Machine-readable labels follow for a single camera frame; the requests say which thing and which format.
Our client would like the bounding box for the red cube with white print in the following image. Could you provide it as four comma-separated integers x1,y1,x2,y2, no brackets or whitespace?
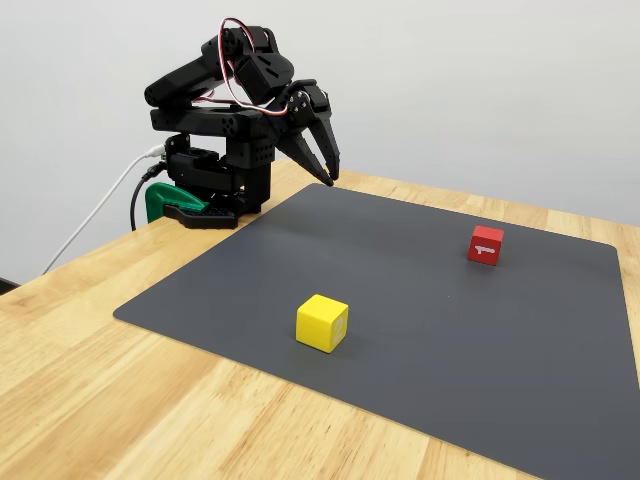
467,224,505,267

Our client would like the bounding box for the yellow cube with white numeral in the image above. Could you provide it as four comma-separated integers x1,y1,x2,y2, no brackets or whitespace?
295,293,350,355

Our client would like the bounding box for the green table clamp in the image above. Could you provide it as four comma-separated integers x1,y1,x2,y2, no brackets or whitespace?
144,182,209,225

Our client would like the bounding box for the dark grey mat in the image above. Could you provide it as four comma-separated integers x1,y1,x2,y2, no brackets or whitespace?
112,182,640,480

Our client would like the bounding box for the red white black servo wire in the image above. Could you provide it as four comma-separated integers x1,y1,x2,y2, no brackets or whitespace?
218,18,291,117

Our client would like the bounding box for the black power cable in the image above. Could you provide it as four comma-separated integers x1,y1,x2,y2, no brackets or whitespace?
130,163,164,232

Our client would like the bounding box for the white USB cable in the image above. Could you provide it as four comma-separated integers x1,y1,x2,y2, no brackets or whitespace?
38,144,167,277

